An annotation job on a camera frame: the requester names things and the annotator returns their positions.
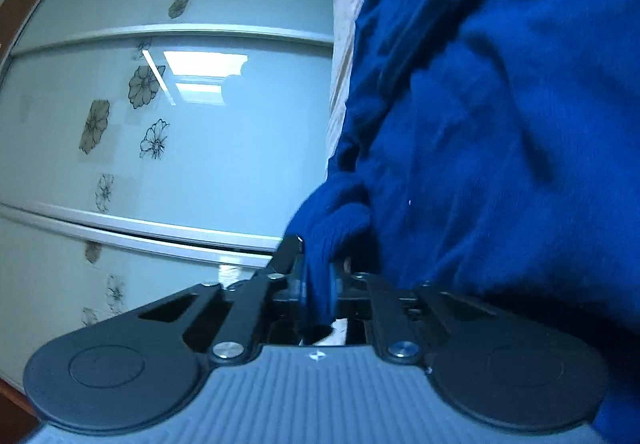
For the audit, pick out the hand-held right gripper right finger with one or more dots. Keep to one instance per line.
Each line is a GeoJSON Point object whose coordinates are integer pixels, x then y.
{"type": "Point", "coordinates": [332, 290]}

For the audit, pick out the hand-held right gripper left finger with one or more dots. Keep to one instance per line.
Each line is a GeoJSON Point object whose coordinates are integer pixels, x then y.
{"type": "Point", "coordinates": [301, 285]}

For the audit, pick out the blue knitted sweater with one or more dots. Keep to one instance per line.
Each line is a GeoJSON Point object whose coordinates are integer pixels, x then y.
{"type": "Point", "coordinates": [480, 124]}

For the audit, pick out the floral glass wardrobe doors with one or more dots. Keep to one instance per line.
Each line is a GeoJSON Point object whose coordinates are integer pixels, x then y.
{"type": "Point", "coordinates": [200, 134]}

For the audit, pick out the pink bed sheet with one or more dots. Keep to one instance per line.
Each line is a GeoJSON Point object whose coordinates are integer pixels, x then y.
{"type": "Point", "coordinates": [350, 24]}

